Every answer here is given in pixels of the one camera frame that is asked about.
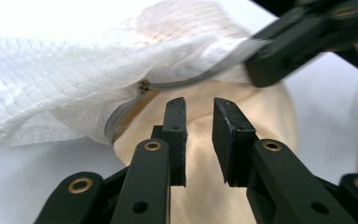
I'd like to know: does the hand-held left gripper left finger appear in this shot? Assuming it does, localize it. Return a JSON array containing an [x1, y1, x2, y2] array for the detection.
[[110, 96, 188, 224]]

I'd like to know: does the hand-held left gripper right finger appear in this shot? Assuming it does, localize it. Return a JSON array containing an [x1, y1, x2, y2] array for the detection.
[[212, 97, 358, 224]]

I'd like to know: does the cream cloth garment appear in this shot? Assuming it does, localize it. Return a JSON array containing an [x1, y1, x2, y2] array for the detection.
[[113, 78, 297, 224]]

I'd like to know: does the white mesh laundry bag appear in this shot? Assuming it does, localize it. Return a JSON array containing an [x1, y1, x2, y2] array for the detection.
[[0, 0, 271, 147]]

